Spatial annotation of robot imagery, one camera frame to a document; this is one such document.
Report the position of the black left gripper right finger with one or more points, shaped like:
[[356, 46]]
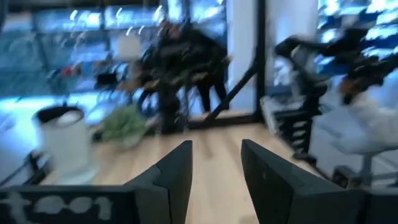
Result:
[[311, 205]]

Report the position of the white cylindrical cup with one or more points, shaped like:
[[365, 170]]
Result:
[[65, 146]]

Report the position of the black aluminium table frame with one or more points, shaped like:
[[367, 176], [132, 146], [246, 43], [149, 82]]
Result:
[[261, 62]]

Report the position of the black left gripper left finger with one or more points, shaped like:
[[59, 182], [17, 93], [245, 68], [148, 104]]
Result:
[[93, 205]]

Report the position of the white ball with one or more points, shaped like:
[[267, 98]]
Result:
[[69, 118]]

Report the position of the green spiky plant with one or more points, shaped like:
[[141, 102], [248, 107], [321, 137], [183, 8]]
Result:
[[124, 126]]

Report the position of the person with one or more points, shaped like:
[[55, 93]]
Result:
[[202, 56]]

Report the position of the office chair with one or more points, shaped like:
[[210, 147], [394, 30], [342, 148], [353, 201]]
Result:
[[367, 171]]

